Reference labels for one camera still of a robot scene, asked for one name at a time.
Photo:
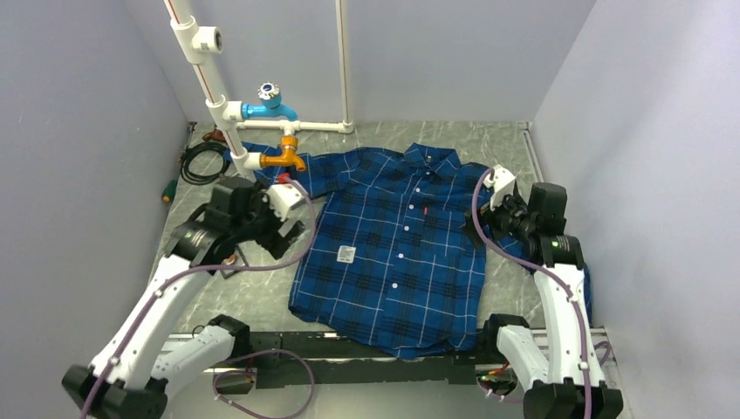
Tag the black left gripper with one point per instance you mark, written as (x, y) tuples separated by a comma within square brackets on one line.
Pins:
[(273, 241)]

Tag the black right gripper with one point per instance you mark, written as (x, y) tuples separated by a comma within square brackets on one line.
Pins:
[(489, 216)]

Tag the round brooch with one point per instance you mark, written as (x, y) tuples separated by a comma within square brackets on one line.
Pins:
[(230, 261)]

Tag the blue plaid shirt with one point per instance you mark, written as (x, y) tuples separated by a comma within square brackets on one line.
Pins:
[(390, 265)]

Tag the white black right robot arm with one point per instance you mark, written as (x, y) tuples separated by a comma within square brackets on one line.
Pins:
[(567, 380)]

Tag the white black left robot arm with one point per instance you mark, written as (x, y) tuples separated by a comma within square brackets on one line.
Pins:
[(131, 377)]

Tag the black hinged display case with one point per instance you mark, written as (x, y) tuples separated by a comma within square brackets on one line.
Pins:
[(232, 271)]

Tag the orange plastic faucet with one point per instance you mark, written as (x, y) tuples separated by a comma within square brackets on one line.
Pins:
[(287, 157)]

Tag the blue plastic faucet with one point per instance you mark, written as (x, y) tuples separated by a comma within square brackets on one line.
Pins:
[(271, 104)]

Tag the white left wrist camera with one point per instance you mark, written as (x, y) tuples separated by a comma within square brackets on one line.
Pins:
[(282, 199)]

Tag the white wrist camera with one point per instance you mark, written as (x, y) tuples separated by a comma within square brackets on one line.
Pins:
[(282, 199), (502, 183)]

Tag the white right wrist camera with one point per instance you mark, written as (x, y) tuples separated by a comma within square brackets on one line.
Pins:
[(502, 183)]

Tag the green orange handled screwdriver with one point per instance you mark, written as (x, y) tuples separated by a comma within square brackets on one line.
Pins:
[(168, 194)]

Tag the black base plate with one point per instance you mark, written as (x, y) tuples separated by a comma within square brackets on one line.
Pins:
[(427, 368)]

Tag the aluminium rail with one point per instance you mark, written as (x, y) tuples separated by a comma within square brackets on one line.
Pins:
[(330, 347)]

